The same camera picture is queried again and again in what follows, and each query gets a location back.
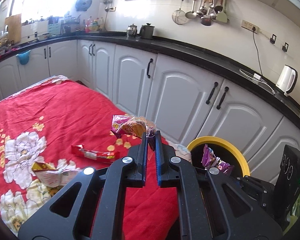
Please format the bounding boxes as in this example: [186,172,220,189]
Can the black power cable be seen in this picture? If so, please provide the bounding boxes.
[252,31,263,75]

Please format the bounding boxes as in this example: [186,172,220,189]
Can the black kitchen countertop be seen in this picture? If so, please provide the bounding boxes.
[0,31,300,130]

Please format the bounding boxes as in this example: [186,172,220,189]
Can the row of condiment bottles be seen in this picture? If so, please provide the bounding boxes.
[84,16,105,33]

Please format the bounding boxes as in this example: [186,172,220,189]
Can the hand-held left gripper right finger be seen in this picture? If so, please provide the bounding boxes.
[154,130,283,240]

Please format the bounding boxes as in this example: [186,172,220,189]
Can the blue hanging plastic basket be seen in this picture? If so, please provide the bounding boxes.
[16,50,32,65]

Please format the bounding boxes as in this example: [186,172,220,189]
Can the yellow red paper carton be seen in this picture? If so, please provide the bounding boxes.
[31,162,83,188]

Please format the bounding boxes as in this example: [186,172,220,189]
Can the white electric kettle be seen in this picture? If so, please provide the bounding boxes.
[276,65,298,97]

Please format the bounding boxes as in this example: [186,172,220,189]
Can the black kettle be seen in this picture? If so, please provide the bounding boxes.
[139,23,155,39]

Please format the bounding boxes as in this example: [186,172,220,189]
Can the white kitchen cabinets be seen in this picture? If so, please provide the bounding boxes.
[0,39,300,188]

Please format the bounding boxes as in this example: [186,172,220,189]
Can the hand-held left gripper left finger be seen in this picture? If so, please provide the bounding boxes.
[17,130,149,240]

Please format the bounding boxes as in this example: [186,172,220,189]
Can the beige wall socket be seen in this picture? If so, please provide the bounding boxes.
[241,20,259,34]

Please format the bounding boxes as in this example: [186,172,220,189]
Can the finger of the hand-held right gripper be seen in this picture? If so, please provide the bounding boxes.
[236,174,275,215]

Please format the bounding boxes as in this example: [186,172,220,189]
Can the row of hanging kitchen utensils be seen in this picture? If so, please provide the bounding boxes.
[172,0,235,27]

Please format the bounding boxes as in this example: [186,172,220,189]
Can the blue round wall fan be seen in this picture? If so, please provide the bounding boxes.
[75,0,93,12]

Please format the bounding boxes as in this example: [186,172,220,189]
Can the white charger with cable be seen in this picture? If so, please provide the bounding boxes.
[239,69,277,95]

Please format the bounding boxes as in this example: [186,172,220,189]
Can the yellow rimmed black bin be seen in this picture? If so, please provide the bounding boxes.
[186,135,251,188]

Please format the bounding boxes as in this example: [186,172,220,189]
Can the steel teapot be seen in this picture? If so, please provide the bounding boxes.
[127,24,138,38]

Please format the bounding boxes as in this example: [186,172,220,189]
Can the purple foil wrapper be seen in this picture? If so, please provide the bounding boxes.
[202,144,234,176]

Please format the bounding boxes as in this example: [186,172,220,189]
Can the red snack wrapper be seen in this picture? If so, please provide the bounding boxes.
[71,144,118,160]

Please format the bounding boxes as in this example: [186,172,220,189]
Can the wooden cutting board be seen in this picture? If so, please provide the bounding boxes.
[4,14,22,44]

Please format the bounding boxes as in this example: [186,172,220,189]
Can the purple orange snack packet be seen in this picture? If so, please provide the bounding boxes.
[111,114,157,153]

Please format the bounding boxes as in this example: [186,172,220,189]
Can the red floral blanket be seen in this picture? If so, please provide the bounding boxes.
[0,74,193,238]

